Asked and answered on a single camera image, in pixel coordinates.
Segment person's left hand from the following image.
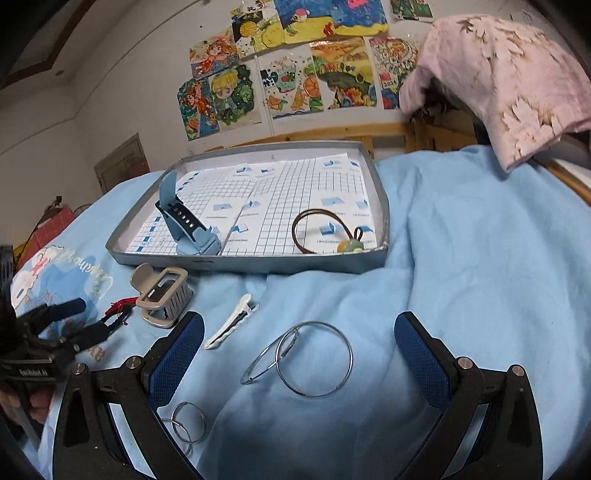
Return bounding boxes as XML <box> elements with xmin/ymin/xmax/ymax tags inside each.
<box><xmin>0</xmin><ymin>386</ymin><xmax>55</xmax><ymax>424</ymax></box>

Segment small silver key rings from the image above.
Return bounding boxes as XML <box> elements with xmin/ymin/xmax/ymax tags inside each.
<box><xmin>161</xmin><ymin>401</ymin><xmax>208</xmax><ymax>458</ymax></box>

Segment red checked box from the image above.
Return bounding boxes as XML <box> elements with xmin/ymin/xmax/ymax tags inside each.
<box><xmin>17</xmin><ymin>206</ymin><xmax>75</xmax><ymax>268</ymax></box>

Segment white hair clip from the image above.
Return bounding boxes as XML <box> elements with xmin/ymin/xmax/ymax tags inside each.
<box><xmin>204</xmin><ymin>293</ymin><xmax>259</xmax><ymax>350</ymax></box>

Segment brown wall hatch door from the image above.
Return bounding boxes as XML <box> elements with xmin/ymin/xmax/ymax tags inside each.
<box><xmin>94</xmin><ymin>134</ymin><xmax>150</xmax><ymax>194</ymax></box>

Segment grey cardboard tray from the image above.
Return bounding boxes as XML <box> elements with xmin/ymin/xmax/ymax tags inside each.
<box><xmin>105</xmin><ymin>141</ymin><xmax>390</xmax><ymax>275</ymax></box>

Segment orange landscape drawing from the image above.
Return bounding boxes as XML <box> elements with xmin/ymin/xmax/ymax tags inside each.
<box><xmin>310</xmin><ymin>37</ymin><xmax>377</xmax><ymax>109</ymax></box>

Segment large silver bangle rings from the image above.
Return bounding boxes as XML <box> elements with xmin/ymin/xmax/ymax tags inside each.
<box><xmin>239</xmin><ymin>320</ymin><xmax>356</xmax><ymax>399</ymax></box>

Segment red-haired character drawing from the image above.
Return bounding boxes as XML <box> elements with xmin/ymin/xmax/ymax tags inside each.
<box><xmin>390</xmin><ymin>0</ymin><xmax>434</xmax><ymax>21</ymax></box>

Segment colourful 2024 poster drawing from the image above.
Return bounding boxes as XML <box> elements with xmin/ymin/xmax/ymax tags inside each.
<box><xmin>370</xmin><ymin>37</ymin><xmax>418</xmax><ymax>110</ymax></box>

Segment yellow planet drawing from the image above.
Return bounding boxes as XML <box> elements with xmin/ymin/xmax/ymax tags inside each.
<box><xmin>230</xmin><ymin>1</ymin><xmax>284</xmax><ymax>59</ymax></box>

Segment blue jellyfish sea drawing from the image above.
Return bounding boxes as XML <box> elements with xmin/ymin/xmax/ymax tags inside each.
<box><xmin>274</xmin><ymin>0</ymin><xmax>389</xmax><ymax>44</ymax></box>

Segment blue orange anime drawing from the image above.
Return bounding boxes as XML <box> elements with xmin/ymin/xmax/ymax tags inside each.
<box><xmin>176</xmin><ymin>78</ymin><xmax>219</xmax><ymax>141</ymax></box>

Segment goldfish popcorn drawing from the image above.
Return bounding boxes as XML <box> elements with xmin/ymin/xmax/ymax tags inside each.
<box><xmin>259</xmin><ymin>45</ymin><xmax>325</xmax><ymax>119</ymax></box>

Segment blond boy drawing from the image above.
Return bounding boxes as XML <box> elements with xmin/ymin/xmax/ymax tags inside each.
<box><xmin>208</xmin><ymin>63</ymin><xmax>262</xmax><ymax>132</ymax></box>

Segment light blue cartoon bedsheet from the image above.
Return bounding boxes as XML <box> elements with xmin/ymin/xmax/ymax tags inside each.
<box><xmin>8</xmin><ymin>144</ymin><xmax>591</xmax><ymax>480</ymax></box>

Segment beige grey hair claw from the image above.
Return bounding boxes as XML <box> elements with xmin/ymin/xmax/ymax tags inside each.
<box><xmin>129</xmin><ymin>263</ymin><xmax>193</xmax><ymax>329</ymax></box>

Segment brown hair tie with beads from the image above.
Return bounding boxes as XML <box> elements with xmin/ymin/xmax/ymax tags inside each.
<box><xmin>290</xmin><ymin>208</ymin><xmax>376</xmax><ymax>255</ymax></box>

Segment orange-haired girl drawing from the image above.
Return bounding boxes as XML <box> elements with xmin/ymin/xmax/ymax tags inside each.
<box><xmin>188</xmin><ymin>28</ymin><xmax>240</xmax><ymax>80</ymax></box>

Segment pink floral blanket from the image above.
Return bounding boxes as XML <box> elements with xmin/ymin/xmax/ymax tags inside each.
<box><xmin>399</xmin><ymin>14</ymin><xmax>590</xmax><ymax>171</ymax></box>

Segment wooden bed frame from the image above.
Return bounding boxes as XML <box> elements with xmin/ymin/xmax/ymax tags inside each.
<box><xmin>202</xmin><ymin>108</ymin><xmax>591</xmax><ymax>209</ymax></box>

